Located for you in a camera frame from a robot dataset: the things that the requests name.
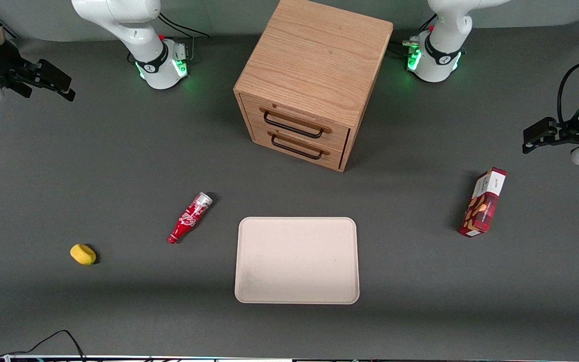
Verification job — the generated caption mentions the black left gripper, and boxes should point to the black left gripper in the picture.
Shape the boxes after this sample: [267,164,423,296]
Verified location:
[523,117,579,154]

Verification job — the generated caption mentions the red coke bottle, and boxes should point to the red coke bottle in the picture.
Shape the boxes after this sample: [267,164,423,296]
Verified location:
[167,192,214,245]

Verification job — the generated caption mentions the beige rectangular tray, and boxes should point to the beige rectangular tray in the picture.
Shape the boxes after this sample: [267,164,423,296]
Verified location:
[234,217,360,305]

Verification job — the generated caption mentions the red snack box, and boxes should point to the red snack box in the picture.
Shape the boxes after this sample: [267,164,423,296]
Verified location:
[458,167,507,238]

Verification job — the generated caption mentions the yellow lemon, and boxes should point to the yellow lemon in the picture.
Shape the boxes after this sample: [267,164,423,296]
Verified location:
[70,244,97,265]

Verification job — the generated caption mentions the wooden drawer front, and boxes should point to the wooden drawer front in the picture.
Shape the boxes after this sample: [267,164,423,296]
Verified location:
[249,122,346,169]
[241,93,350,151]

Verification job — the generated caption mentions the wooden drawer cabinet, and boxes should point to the wooden drawer cabinet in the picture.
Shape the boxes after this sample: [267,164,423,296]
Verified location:
[233,0,394,172]

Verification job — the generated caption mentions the black right base cables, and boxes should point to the black right base cables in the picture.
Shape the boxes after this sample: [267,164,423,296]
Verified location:
[158,13,210,62]

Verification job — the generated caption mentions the black base cables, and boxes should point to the black base cables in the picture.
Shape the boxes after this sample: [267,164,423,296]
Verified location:
[389,14,437,57]
[158,13,210,62]

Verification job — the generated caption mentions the black left base cables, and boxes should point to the black left base cables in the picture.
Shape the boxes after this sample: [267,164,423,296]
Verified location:
[389,14,437,57]

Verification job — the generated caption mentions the black drawer handle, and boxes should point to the black drawer handle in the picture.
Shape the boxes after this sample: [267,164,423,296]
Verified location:
[271,133,323,160]
[263,111,324,139]

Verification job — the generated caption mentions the black cable at table edge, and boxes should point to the black cable at table edge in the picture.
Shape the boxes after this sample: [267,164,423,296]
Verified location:
[0,330,86,362]

